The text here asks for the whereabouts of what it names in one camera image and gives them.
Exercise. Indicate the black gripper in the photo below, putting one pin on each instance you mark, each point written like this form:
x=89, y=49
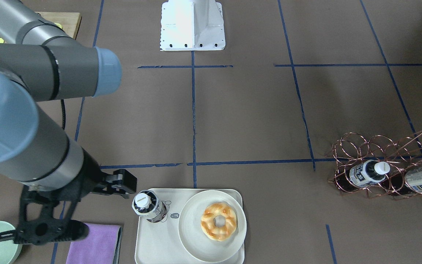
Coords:
x=91, y=175

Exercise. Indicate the tea bottle white cap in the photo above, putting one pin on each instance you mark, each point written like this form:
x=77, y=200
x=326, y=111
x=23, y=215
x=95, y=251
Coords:
x=148, y=206

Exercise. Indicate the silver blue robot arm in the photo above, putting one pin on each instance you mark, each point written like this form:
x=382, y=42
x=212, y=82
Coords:
x=40, y=62

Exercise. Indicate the purple folded cloth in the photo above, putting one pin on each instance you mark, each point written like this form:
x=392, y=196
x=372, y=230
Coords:
x=101, y=246

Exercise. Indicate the cream round plate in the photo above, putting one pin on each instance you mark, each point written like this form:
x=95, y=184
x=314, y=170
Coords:
x=202, y=249

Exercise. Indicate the glazed donut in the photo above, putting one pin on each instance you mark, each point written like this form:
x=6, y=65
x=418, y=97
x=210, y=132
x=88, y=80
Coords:
x=218, y=222

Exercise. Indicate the bamboo cutting board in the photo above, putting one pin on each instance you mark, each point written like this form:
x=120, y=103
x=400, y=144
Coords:
x=66, y=22

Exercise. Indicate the lemon slice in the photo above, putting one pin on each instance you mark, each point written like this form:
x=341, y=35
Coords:
x=58, y=25

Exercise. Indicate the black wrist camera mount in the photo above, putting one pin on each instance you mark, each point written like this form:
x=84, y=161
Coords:
x=45, y=228

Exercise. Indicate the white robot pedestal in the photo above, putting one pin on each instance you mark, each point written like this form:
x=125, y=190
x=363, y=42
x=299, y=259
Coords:
x=192, y=25

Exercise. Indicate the copper wire bottle rack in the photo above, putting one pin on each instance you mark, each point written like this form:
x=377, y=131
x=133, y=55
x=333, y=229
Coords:
x=402, y=155

